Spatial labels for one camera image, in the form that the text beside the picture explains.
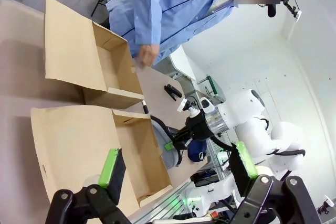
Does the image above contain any cardboard box with plain flap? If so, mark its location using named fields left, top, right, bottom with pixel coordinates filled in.
left=44, top=0, right=144, bottom=109

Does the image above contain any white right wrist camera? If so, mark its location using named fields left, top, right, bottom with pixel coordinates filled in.
left=176, top=97, right=215, bottom=119

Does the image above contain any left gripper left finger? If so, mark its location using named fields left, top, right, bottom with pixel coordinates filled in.
left=45, top=148, right=132, bottom=224

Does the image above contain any dark blue cap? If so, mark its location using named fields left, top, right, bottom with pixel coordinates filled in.
left=187, top=139, right=208, bottom=163

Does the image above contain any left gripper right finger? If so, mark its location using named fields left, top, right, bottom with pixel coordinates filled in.
left=228, top=141, right=316, bottom=224

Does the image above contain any person right hand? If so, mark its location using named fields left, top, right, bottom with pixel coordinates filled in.
left=135, top=43, right=160, bottom=68

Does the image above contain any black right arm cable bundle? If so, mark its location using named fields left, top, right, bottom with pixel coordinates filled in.
left=209, top=135, right=235, bottom=152

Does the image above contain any aluminium profile table frame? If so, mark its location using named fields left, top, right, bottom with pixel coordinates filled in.
left=128, top=178, right=196, bottom=224

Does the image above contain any black stapler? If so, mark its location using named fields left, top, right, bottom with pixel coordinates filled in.
left=164, top=84, right=183, bottom=101

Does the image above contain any green metal clamp stand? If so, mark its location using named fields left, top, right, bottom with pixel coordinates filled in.
left=197, top=74, right=227, bottom=104

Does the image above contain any grey printed bag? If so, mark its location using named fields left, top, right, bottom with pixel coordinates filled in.
left=150, top=115, right=184, bottom=170

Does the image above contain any small camera on mount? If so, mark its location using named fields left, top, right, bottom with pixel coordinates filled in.
left=317, top=194, right=335, bottom=216

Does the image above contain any cardboard box with slotted flap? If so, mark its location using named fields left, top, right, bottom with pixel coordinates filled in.
left=30, top=104, right=173, bottom=218

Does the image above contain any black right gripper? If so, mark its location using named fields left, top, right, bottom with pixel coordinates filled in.
left=164, top=113, right=211, bottom=152

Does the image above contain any white desk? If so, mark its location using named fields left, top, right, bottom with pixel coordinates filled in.
left=169, top=45, right=197, bottom=81

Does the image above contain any person torso in blue shirt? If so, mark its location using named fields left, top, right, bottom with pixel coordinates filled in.
left=106, top=0, right=237, bottom=65

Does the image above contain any person right forearm blue sleeve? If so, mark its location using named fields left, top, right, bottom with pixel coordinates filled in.
left=133, top=0, right=162, bottom=47

